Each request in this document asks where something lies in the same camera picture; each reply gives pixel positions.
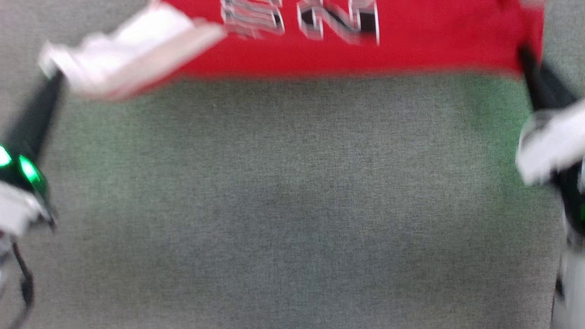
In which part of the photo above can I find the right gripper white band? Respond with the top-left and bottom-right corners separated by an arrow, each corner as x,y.
516,46 -> 585,238

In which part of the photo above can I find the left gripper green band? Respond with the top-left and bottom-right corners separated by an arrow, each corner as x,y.
0,72 -> 65,234

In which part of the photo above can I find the red and white jersey garment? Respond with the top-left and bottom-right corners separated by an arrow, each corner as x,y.
39,0 -> 547,102

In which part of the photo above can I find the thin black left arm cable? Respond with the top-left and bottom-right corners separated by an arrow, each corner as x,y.
0,240 -> 35,329

